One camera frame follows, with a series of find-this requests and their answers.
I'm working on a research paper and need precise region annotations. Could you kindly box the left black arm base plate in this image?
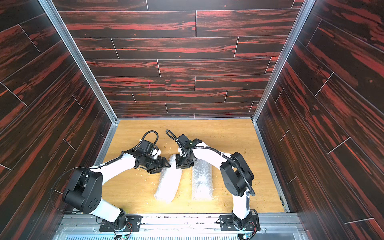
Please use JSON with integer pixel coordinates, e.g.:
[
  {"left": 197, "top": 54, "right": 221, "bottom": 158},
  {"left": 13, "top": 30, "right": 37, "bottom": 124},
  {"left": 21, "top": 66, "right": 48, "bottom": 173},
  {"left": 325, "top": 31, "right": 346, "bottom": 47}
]
[{"left": 99, "top": 215, "right": 143, "bottom": 233}]

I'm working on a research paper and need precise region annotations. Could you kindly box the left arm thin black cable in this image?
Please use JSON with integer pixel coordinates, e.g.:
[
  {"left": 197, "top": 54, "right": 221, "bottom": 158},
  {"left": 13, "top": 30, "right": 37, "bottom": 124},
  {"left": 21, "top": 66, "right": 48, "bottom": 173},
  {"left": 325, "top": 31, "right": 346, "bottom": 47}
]
[{"left": 49, "top": 166, "right": 91, "bottom": 211}]

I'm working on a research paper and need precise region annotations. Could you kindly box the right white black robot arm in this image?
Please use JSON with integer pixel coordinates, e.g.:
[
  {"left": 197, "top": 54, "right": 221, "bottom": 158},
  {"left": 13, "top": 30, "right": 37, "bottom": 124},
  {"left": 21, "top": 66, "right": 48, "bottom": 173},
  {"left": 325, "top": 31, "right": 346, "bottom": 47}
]
[{"left": 176, "top": 142, "right": 255, "bottom": 231}]

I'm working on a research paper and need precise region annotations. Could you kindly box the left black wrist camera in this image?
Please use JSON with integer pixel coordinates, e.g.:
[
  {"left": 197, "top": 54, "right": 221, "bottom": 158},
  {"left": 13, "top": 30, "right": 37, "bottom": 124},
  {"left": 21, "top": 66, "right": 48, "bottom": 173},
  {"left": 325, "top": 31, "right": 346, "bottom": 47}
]
[{"left": 137, "top": 140, "right": 156, "bottom": 156}]

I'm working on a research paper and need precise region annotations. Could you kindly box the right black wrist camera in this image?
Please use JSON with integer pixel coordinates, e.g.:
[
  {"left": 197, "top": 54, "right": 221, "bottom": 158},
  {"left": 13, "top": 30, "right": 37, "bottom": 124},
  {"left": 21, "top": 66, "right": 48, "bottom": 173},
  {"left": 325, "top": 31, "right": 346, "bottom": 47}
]
[{"left": 176, "top": 135, "right": 192, "bottom": 152}]

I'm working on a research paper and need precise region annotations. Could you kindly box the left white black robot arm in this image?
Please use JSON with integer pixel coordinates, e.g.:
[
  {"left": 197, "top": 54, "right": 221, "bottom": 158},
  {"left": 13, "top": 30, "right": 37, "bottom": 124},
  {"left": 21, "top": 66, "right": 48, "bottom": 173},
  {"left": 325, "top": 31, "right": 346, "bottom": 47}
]
[{"left": 63, "top": 150, "right": 171, "bottom": 231}]

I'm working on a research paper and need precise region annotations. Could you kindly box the aluminium front rail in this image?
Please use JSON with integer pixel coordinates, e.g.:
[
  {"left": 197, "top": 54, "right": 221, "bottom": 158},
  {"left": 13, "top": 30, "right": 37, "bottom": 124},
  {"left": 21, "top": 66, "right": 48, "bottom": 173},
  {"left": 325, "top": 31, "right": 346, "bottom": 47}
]
[{"left": 54, "top": 213, "right": 310, "bottom": 240}]

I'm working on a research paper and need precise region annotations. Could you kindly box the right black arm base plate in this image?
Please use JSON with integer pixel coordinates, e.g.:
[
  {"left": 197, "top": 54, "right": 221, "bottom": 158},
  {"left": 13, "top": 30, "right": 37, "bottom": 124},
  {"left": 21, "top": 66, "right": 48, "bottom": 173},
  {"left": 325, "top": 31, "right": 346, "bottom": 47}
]
[{"left": 216, "top": 213, "right": 261, "bottom": 232}]

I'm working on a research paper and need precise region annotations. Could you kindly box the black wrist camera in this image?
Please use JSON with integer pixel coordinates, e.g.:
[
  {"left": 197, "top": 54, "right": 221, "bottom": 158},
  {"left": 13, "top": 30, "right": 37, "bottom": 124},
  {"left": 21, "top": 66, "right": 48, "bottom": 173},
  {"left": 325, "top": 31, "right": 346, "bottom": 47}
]
[
  {"left": 137, "top": 140, "right": 156, "bottom": 156},
  {"left": 176, "top": 135, "right": 192, "bottom": 152}
]

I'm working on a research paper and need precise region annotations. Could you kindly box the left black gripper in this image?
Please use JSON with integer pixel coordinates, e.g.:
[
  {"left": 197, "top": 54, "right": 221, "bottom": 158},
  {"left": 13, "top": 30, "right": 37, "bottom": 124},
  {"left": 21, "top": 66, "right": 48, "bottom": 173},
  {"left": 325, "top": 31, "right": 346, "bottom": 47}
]
[{"left": 143, "top": 155, "right": 172, "bottom": 174}]

